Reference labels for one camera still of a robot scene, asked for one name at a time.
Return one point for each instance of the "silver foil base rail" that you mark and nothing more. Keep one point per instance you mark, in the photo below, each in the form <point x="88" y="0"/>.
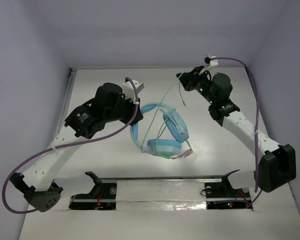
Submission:
<point x="179" y="194"/>

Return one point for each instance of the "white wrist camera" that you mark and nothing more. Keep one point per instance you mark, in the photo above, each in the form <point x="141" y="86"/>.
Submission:
<point x="131" y="88"/>
<point x="211" y="62"/>

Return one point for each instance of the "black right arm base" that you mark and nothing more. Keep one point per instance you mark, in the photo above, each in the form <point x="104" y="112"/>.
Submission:
<point x="222" y="196"/>

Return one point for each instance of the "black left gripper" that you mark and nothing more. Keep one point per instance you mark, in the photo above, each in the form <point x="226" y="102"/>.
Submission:
<point x="134" y="117"/>

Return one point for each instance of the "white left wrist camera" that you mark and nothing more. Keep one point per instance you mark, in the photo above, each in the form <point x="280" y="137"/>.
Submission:
<point x="131" y="88"/>

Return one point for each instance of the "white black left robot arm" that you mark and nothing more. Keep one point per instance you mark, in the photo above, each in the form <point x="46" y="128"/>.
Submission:
<point x="38" y="183"/>

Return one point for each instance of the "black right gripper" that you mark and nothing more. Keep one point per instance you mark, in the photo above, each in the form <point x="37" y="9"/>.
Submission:
<point x="189" y="78"/>

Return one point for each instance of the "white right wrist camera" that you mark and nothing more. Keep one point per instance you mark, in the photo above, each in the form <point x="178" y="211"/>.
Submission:
<point x="211" y="62"/>

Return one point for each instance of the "light blue headphones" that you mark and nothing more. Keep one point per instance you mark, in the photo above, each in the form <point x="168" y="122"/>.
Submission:
<point x="172" y="134"/>

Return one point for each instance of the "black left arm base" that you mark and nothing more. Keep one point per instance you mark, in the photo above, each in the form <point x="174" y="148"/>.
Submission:
<point x="101" y="197"/>

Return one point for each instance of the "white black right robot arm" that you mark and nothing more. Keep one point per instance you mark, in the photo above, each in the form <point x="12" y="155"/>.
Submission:
<point x="275" y="164"/>

